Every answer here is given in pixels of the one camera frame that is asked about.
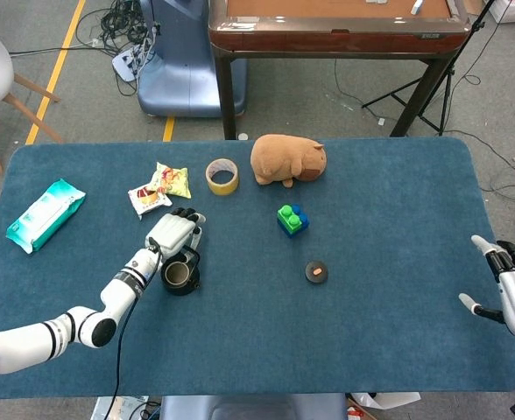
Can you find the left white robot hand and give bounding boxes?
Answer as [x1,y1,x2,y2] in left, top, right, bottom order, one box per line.
[145,206,208,263]

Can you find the black teapot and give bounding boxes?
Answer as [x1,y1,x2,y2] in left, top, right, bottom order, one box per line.
[159,244,202,298]

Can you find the black lid with orange knob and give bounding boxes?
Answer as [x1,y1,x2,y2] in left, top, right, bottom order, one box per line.
[303,259,330,286]

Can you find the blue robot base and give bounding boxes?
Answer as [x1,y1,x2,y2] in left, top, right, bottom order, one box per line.
[158,392,349,420]

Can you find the white red snack packet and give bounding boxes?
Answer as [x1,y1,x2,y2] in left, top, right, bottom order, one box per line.
[127,183,174,221]

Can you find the yellow snack packet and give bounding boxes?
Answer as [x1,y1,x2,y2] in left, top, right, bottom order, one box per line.
[146,161,194,200]

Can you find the yellow tape roll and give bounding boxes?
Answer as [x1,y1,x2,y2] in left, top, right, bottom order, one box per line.
[204,157,241,197]

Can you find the green building block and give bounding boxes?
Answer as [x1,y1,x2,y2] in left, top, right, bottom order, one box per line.
[277,203,304,234]

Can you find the teal wet wipes pack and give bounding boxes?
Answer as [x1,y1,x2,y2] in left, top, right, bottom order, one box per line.
[5,178,88,256]

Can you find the brown capybara plush toy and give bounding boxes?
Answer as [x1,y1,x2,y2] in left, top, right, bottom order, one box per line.
[250,133,328,190]

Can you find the green and blue toy blocks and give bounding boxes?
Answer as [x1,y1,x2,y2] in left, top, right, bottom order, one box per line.
[277,204,311,240]

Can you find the blue table mat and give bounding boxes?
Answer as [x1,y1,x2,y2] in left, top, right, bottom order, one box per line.
[0,136,515,401]

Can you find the blue-grey machine base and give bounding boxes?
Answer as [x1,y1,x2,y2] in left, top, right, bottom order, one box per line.
[136,0,249,119]

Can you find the white power strip with plugs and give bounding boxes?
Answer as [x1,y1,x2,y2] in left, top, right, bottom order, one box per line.
[110,45,147,83]

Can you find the printed carton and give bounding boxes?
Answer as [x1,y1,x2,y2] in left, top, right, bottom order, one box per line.
[91,395,151,420]

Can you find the black tripod stand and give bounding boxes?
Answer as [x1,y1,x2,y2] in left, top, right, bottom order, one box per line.
[361,0,502,137]

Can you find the brown mahjong table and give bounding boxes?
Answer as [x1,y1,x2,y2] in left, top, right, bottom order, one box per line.
[207,0,473,141]

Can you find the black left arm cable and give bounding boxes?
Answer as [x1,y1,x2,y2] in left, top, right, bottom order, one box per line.
[107,237,163,420]

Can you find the tangle of black cables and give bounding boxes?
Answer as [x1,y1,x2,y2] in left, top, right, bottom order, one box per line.
[8,0,159,98]

